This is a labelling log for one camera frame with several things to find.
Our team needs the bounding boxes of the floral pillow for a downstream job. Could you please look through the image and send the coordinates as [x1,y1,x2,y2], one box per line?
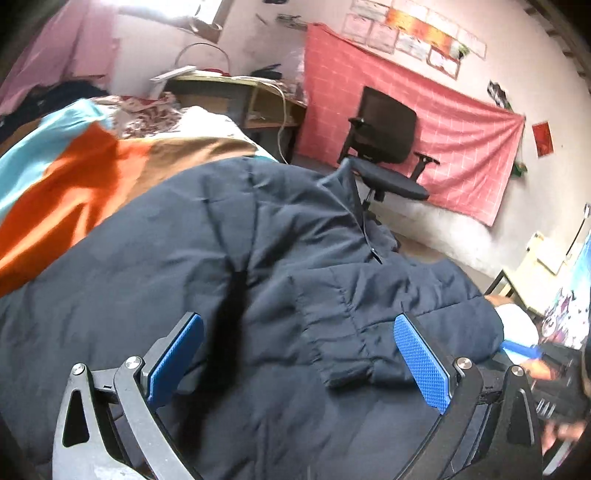
[92,93,182,139]

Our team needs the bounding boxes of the white charging cable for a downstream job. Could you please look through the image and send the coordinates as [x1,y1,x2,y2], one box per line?
[257,79,290,165]

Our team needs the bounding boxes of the pink hanging curtain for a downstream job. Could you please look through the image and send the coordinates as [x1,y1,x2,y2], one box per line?
[1,1,119,115]

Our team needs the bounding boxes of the pink checked wall cloth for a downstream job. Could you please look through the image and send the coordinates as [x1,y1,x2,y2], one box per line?
[297,24,525,227]

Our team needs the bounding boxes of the colourful block bed sheet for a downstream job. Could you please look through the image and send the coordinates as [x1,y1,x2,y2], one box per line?
[1,99,273,295]

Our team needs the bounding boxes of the dark navy puffer jacket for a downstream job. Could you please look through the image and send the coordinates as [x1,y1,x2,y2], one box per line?
[1,159,503,479]

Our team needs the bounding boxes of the person's right hand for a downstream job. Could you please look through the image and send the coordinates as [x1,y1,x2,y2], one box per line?
[523,360,590,454]

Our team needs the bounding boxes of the wall certificates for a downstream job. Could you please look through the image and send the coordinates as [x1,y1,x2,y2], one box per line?
[342,0,487,79]

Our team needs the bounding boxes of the red paper on wall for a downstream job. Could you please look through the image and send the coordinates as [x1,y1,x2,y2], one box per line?
[532,121,554,158]

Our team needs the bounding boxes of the dark clothes pile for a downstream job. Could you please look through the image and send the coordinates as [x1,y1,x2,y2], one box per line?
[0,80,108,142]

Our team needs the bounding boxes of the black office chair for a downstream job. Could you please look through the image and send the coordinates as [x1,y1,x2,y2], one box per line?
[338,86,440,210]

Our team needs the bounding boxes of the wooden desk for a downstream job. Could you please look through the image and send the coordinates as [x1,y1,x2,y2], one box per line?
[164,74,307,162]

